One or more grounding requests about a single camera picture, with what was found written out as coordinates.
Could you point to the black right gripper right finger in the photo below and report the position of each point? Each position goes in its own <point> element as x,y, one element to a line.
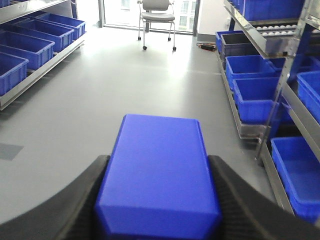
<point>248,215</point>

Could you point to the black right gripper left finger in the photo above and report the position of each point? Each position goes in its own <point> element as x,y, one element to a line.
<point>68,215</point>

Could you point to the blue plastic bottle-shaped part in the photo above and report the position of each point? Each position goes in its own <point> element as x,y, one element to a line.
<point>158,184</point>

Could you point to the blue bin top shelf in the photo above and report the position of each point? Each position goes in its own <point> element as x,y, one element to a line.
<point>261,10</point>

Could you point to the blue bin bottom right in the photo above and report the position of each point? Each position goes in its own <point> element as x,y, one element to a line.
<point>299,171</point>

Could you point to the blue bin right lower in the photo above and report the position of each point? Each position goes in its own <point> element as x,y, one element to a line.
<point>254,98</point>

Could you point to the blue bin at right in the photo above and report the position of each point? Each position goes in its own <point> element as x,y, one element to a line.
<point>309,92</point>

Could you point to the blue bin right middle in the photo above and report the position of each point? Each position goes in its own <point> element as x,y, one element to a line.
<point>247,67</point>

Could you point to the blue bin left front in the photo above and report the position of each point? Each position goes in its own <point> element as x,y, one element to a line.
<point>13,70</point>

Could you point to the black storage bin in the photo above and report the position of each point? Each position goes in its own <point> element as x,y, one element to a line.
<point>237,44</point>

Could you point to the grey office chair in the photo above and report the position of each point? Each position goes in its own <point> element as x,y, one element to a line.
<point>156,11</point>

